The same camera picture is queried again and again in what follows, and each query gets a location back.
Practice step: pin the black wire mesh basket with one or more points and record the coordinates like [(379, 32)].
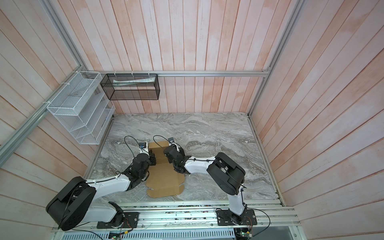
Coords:
[(129, 93)]

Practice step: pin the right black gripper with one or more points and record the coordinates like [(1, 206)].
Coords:
[(182, 152)]

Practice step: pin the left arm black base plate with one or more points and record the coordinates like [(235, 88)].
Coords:
[(121, 220)]

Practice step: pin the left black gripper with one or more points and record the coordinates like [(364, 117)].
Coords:
[(152, 158)]

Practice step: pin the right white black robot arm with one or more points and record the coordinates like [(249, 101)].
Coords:
[(227, 174)]

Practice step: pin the aluminium frame rail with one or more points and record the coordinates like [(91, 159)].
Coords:
[(221, 73)]

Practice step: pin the white wire mesh shelf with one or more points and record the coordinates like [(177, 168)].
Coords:
[(83, 110)]

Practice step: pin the paper sheet in basket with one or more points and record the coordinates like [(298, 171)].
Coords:
[(146, 82)]

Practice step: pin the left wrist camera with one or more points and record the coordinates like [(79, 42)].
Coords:
[(144, 147)]

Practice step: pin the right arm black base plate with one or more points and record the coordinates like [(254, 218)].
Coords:
[(227, 218)]

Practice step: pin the brown cardboard box sheet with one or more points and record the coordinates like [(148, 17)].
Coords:
[(163, 180)]

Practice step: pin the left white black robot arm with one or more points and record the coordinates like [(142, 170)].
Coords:
[(76, 203)]

